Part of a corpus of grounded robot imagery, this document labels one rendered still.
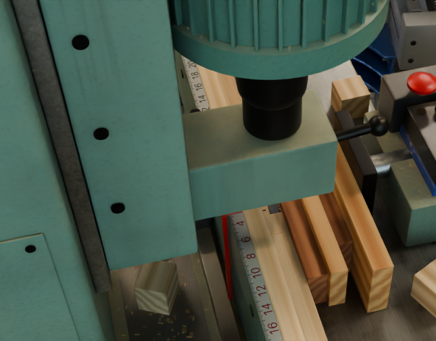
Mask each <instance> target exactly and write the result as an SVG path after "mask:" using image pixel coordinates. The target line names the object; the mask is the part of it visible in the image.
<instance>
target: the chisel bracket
mask: <svg viewBox="0 0 436 341"><path fill-rule="evenodd" d="M182 116H183V127H184V133H185V143H186V150H187V160H188V166H189V176H190V183H191V193H192V199H193V210H194V216H195V221H198V220H202V219H208V218H212V217H217V216H221V215H225V214H230V213H234V212H241V211H244V210H250V209H254V208H259V207H263V206H269V205H273V204H279V203H283V202H288V201H292V200H298V199H302V198H308V197H312V196H317V195H321V194H327V193H331V192H332V191H334V189H335V172H336V162H337V144H338V140H337V137H336V135H335V133H334V130H333V128H332V126H331V124H330V122H329V119H328V116H327V115H326V112H325V111H324V108H323V106H322V104H321V102H320V99H319V97H318V95H317V92H316V91H315V90H313V89H310V90H307V91H306V92H305V93H304V95H303V97H302V114H301V125H300V128H299V129H298V130H297V131H296V132H295V133H294V134H293V135H292V136H290V137H288V138H285V139H282V140H277V141H267V140H263V139H258V138H257V137H254V136H253V135H251V134H250V133H249V132H248V131H247V130H246V129H245V127H244V124H243V106H242V103H241V104H235V105H231V106H224V107H220V108H214V109H210V110H204V111H200V112H193V113H189V114H183V115H182Z"/></svg>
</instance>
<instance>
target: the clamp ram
mask: <svg viewBox="0 0 436 341"><path fill-rule="evenodd" d="M351 127H355V124H354V121H353V119H352V117H351V115H350V113H349V111H348V110H342V111H338V112H335V116H334V127H333V130H334V132H336V131H340V130H343V129H348V128H351ZM339 144H340V146H341V149H342V150H343V153H344V155H345V157H346V160H347V162H348V164H349V167H350V168H351V170H352V173H353V175H354V178H355V180H356V182H357V184H358V187H359V188H360V191H361V193H362V195H363V198H364V200H365V202H366V205H367V207H368V209H369V211H370V213H371V215H372V213H373V207H374V197H375V191H376V186H377V179H381V178H385V177H388V176H389V168H390V165H391V164H392V163H393V162H399V161H403V160H409V159H412V155H411V153H410V151H409V149H408V148H406V149H402V150H396V151H392V152H385V153H381V154H375V155H371V156H370V155H369V153H368V151H367V149H366V146H365V145H364V142H363V140H362V138H361V136H359V137H355V138H352V139H348V140H345V141H341V142H339Z"/></svg>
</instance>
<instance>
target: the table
mask: <svg viewBox="0 0 436 341"><path fill-rule="evenodd" d="M176 71H177V77H178V88H179V93H180V97H181V99H182V103H183V107H184V109H185V114H189V113H190V111H191V110H190V107H189V103H188V100H187V96H186V93H185V89H184V87H183V82H182V79H181V77H180V72H179V70H178V66H177V63H176ZM353 76H358V74H357V72H356V70H355V68H354V66H353V64H352V62H351V61H350V60H349V61H347V62H345V63H343V64H341V65H339V66H336V67H334V68H331V69H329V70H325V71H323V72H320V73H317V74H311V75H308V84H307V88H306V90H310V89H313V90H315V91H316V92H317V95H318V97H319V99H320V102H321V104H322V106H323V108H324V111H325V112H326V115H327V116H328V119H329V122H330V124H331V126H332V128H333V127H334V116H335V110H334V108H333V106H332V104H331V88H332V81H337V80H340V79H344V78H349V77H353ZM372 218H373V220H374V223H375V225H376V226H377V229H378V231H379V233H380V236H381V238H382V240H383V243H384V245H385V247H386V249H387V251H388V253H389V256H390V258H391V261H392V263H393V265H394V267H393V275H392V279H391V286H390V291H389V298H388V303H387V308H386V309H383V310H380V311H375V312H371V313H367V312H366V309H365V307H364V304H363V302H362V299H361V297H360V294H359V292H358V289H357V287H356V284H355V282H354V279H353V277H352V274H351V272H348V274H347V287H346V295H345V302H344V303H342V304H336V305H333V306H328V304H327V301H326V302H321V303H318V304H315V305H316V309H317V311H318V314H319V317H320V320H321V323H322V326H323V328H324V332H325V334H326V337H327V340H328V341H436V318H435V317H434V316H433V315H432V314H431V313H430V312H428V310H426V308H424V307H423V306H422V305H421V304H420V303H419V302H418V301H416V300H415V299H414V298H413V297H412V296H411V295H410V294H411V290H412V284H413V280H414V275H415V274H417V273H418V272H419V271H420V270H422V269H423V268H425V267H426V266H427V265H428V264H430V263H431V262H433V261H434V260H435V259H436V244H431V242H429V243H425V244H420V245H416V246H410V247H405V246H404V245H403V243H402V241H401V238H400V236H399V234H398V232H397V230H396V228H395V225H394V224H393V221H392V220H391V217H390V215H389V213H388V211H387V208H386V206H385V204H384V202H383V200H382V197H381V195H380V193H379V191H378V189H377V187H376V191H375V197H374V207H373V213H372ZM215 219H216V223H217V226H218V230H219V233H220V237H221V240H222V245H223V237H222V222H221V216H217V217H215ZM229 251H230V260H231V275H232V279H233V283H234V285H235V289H236V293H237V297H238V299H239V304H240V307H241V311H242V314H243V318H244V321H245V325H246V328H247V333H248V335H249V339H250V341H258V339H257V337H256V333H255V330H254V327H253V323H252V320H251V316H250V314H249V309H248V306H247V303H246V299H245V295H244V293H243V288H242V286H241V282H240V279H239V274H238V272H237V268H236V265H235V261H234V258H233V254H232V251H231V247H230V244H229Z"/></svg>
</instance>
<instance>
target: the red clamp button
mask: <svg viewBox="0 0 436 341"><path fill-rule="evenodd" d="M407 86H408V88H409V90H411V91H412V92H414V93H416V94H419V95H429V94H432V93H434V92H435V91H436V77H435V76H434V75H432V74H430V73H428V72H415V73H413V74H411V75H410V76H409V77H408V82H407Z"/></svg>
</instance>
